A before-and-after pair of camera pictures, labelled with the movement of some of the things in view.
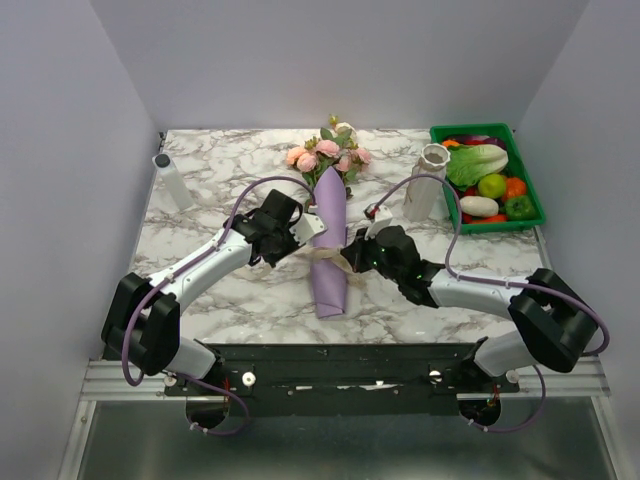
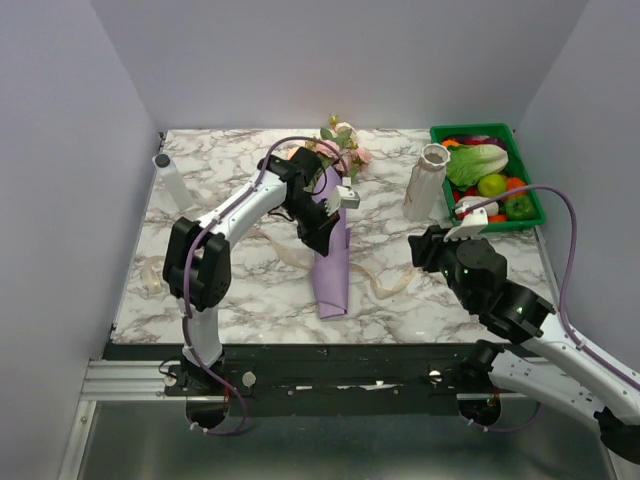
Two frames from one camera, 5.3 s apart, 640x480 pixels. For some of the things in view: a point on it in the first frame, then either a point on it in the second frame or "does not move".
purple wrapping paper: x=328 y=271 does not move
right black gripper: x=355 y=251 → x=432 y=238
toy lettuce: x=468 y=164 does not move
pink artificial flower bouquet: x=336 y=149 does not move
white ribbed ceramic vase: x=423 y=195 does not move
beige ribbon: x=299 y=258 → x=150 y=266
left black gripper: x=272 y=259 → x=318 y=236
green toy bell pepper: x=520 y=208 does not move
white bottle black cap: x=181 y=197 does not move
